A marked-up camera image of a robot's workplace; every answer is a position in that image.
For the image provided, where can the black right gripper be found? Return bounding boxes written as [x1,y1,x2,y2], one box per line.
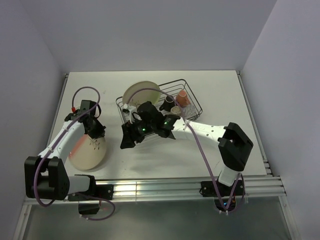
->
[120,117,156,150]

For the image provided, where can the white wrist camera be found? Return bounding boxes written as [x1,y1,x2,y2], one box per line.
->
[71,105,83,117]
[122,103,137,124]

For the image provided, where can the green and cream plate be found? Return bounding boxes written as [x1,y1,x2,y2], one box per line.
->
[122,81,161,108]

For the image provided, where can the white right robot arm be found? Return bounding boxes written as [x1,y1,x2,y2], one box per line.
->
[120,101,254,195]

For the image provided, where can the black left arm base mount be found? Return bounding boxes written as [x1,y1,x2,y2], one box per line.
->
[67,184,116,218]

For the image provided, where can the dark wire dish rack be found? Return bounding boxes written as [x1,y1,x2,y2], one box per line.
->
[115,79,204,141]

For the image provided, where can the aluminium frame rail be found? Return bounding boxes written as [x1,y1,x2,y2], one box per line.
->
[24,176,287,205]

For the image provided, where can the clear glass cup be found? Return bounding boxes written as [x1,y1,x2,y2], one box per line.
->
[183,104,197,118]

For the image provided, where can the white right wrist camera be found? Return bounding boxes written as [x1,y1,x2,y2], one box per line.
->
[122,103,137,124]

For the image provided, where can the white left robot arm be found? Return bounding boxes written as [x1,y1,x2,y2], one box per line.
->
[24,100,107,201]

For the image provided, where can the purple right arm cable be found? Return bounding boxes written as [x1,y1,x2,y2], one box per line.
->
[127,87,247,214]

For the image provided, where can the pink and cream plate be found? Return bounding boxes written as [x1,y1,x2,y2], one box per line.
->
[68,134,107,171]

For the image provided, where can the pink ceramic mug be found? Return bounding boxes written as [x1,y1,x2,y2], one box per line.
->
[175,90,191,108]

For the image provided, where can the beige small bowl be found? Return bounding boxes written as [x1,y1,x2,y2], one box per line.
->
[170,106,181,115]

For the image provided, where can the dark brown mug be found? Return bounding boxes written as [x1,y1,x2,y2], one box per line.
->
[159,95,176,112]

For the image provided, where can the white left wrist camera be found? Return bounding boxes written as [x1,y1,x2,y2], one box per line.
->
[71,105,83,117]

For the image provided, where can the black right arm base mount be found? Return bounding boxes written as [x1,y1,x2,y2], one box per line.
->
[199,179,245,197]

